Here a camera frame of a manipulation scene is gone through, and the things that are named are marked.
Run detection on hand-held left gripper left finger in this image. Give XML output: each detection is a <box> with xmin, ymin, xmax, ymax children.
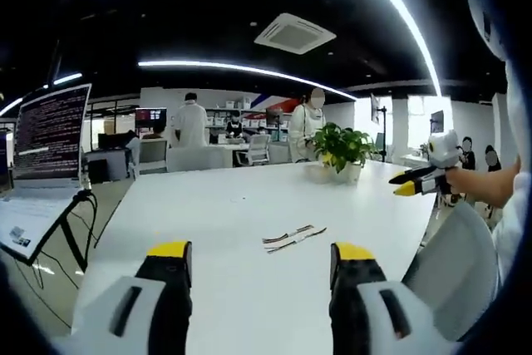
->
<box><xmin>74</xmin><ymin>240</ymin><xmax>195</xmax><ymax>355</ymax></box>

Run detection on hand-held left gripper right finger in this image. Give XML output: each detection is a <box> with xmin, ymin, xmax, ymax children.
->
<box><xmin>328</xmin><ymin>241</ymin><xmax>442</xmax><ymax>355</ymax></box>

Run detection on person's right hand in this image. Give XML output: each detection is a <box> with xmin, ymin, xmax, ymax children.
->
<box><xmin>446</xmin><ymin>166</ymin><xmax>469</xmax><ymax>196</ymax></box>

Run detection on small dark monitor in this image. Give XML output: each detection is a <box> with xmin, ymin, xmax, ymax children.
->
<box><xmin>430</xmin><ymin>110</ymin><xmax>446</xmax><ymax>134</ymax></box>

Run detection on white plant pot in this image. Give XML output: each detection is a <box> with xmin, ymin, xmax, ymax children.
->
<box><xmin>305</xmin><ymin>161</ymin><xmax>363</xmax><ymax>186</ymax></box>

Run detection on monitor on black stand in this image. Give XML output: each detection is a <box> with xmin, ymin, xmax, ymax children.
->
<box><xmin>370</xmin><ymin>93</ymin><xmax>394</xmax><ymax>163</ymax></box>

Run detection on green leafy plant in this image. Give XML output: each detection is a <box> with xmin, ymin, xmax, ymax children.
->
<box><xmin>312</xmin><ymin>121</ymin><xmax>377</xmax><ymax>174</ymax></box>

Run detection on white mesh chair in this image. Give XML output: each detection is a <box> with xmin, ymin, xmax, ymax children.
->
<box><xmin>401</xmin><ymin>203</ymin><xmax>500</xmax><ymax>342</ymax></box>

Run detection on person's white shirt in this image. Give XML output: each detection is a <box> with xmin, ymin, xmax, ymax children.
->
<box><xmin>465</xmin><ymin>0</ymin><xmax>532</xmax><ymax>293</ymax></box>

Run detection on black laptop stand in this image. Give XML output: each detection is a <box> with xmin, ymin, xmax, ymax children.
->
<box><xmin>16</xmin><ymin>188</ymin><xmax>99</xmax><ymax>289</ymax></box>

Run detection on bright curved ceiling light strip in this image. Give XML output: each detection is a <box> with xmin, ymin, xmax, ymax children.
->
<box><xmin>347</xmin><ymin>0</ymin><xmax>443</xmax><ymax>97</ymax></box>

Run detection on white office chair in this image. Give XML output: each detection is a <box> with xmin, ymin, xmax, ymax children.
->
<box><xmin>136</xmin><ymin>138</ymin><xmax>170</xmax><ymax>175</ymax></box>
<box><xmin>246</xmin><ymin>134</ymin><xmax>272</xmax><ymax>166</ymax></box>

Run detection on white desk partition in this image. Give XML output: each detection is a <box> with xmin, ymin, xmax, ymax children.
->
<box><xmin>165</xmin><ymin>145</ymin><xmax>234</xmax><ymax>173</ymax></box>

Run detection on black desk monitor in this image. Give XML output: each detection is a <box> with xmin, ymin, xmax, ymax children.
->
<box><xmin>97</xmin><ymin>133</ymin><xmax>131</xmax><ymax>150</ymax></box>

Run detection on shelf of white boxes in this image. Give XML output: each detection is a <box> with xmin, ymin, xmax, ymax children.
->
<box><xmin>205</xmin><ymin>96</ymin><xmax>301</xmax><ymax>141</ymax></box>

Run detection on ceiling air conditioner vent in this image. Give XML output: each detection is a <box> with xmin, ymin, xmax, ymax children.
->
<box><xmin>254</xmin><ymin>12</ymin><xmax>337</xmax><ymax>56</ymax></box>

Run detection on open white laptop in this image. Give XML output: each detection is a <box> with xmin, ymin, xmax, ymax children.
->
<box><xmin>0</xmin><ymin>82</ymin><xmax>93</xmax><ymax>267</ymax></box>

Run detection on red lit monitor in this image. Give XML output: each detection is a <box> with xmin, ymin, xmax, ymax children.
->
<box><xmin>135</xmin><ymin>107</ymin><xmax>168</xmax><ymax>128</ymax></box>

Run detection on long curved ceiling light strip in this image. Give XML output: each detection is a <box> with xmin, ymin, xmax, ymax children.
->
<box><xmin>137</xmin><ymin>59</ymin><xmax>357</xmax><ymax>101</ymax></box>

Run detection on short ceiling light strip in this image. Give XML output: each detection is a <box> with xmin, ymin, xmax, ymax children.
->
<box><xmin>52</xmin><ymin>72</ymin><xmax>84</xmax><ymax>85</ymax></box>

